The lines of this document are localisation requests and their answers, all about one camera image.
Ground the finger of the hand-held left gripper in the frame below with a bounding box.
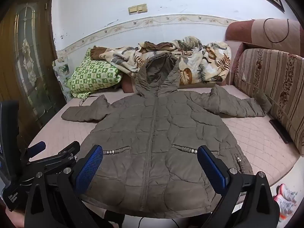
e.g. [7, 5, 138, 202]
[20, 141, 47, 164]
[26, 141, 81, 171]

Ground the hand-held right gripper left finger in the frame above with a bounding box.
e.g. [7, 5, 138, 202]
[24, 144, 112, 228]

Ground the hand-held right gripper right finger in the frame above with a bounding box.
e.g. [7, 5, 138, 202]
[197, 145, 281, 228]

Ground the grey-brown quilted hooded jacket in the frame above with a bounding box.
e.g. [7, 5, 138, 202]
[61, 53, 272, 219]

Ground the pink quilted sofa bed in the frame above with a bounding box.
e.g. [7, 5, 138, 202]
[18, 18, 304, 220]

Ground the flat black device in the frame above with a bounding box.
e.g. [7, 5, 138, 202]
[269, 119, 294, 144]

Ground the floral plastic bag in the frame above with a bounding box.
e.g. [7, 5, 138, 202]
[53, 57, 72, 100]

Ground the white and orange sneaker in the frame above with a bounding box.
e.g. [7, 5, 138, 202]
[273, 195, 295, 222]
[279, 183, 298, 203]

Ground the green checked pillow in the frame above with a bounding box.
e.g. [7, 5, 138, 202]
[66, 48, 123, 99]

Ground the brown cushion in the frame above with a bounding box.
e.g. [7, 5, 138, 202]
[121, 77, 139, 93]

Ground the wooden door with glass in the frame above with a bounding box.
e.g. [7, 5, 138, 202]
[0, 0, 67, 148]

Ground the leaf print blanket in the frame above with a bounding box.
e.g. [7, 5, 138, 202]
[90, 36, 232, 85]

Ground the striped floral sofa cushion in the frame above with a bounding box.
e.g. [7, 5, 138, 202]
[234, 48, 304, 157]

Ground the thin black cable loop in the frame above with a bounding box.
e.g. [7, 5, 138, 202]
[263, 18, 290, 44]

